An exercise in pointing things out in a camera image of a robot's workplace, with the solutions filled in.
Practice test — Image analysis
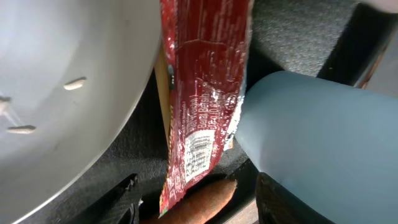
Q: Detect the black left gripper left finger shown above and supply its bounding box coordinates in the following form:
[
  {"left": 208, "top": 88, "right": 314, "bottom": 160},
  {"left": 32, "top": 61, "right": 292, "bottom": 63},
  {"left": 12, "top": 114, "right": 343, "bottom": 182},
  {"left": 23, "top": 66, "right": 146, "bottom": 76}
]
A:
[{"left": 74, "top": 174, "right": 139, "bottom": 224}]

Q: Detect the blue cup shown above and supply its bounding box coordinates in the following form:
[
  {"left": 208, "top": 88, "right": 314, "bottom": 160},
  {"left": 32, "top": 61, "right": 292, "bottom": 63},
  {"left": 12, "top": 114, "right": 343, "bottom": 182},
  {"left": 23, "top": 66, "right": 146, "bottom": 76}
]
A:
[{"left": 236, "top": 71, "right": 397, "bottom": 223}]

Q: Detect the red snack wrapper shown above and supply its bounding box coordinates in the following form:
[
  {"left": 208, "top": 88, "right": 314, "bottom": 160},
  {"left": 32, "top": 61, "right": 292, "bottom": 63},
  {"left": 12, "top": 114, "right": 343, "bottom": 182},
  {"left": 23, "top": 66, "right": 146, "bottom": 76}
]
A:
[{"left": 159, "top": 0, "right": 253, "bottom": 215}]

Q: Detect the left wooden chopstick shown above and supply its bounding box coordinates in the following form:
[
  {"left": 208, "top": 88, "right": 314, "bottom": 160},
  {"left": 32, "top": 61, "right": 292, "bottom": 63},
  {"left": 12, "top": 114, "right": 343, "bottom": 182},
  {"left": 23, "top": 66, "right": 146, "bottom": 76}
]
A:
[{"left": 154, "top": 47, "right": 170, "bottom": 146}]

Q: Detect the light grey plate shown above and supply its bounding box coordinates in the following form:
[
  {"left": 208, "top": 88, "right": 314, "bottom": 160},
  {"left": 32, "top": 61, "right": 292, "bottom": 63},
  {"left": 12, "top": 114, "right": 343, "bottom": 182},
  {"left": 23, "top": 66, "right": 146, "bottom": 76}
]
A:
[{"left": 1, "top": 0, "right": 161, "bottom": 223}]

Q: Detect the orange carrot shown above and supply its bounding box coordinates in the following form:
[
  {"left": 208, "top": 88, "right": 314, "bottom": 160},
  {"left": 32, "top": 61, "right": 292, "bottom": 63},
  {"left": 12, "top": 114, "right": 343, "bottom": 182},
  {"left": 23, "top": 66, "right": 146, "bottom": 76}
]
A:
[{"left": 139, "top": 179, "right": 238, "bottom": 224}]

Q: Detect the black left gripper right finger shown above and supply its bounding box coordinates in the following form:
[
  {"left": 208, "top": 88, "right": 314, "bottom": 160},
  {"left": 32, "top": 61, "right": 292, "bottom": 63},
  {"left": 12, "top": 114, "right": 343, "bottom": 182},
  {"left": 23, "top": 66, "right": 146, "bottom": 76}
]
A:
[{"left": 256, "top": 172, "right": 333, "bottom": 224}]

